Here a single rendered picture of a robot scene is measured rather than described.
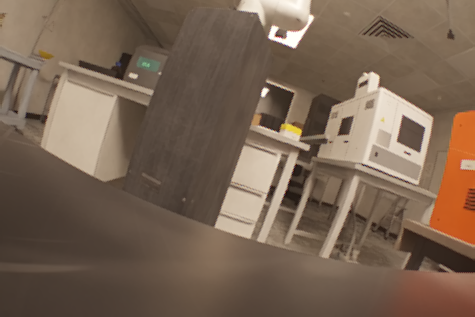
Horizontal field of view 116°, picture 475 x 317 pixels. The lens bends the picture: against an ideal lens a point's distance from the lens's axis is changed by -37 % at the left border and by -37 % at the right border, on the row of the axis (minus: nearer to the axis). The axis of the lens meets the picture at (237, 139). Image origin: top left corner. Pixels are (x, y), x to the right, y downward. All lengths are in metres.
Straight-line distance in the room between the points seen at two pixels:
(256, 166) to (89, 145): 1.08
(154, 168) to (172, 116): 0.16
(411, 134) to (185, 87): 1.52
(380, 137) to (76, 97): 2.04
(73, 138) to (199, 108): 1.23
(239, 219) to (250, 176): 0.26
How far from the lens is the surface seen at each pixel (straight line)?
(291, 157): 1.37
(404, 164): 1.74
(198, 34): 0.75
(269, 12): 0.96
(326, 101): 3.68
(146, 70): 1.55
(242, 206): 1.38
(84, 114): 1.68
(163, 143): 0.68
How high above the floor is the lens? 0.76
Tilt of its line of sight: 2 degrees up
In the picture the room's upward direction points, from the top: 19 degrees clockwise
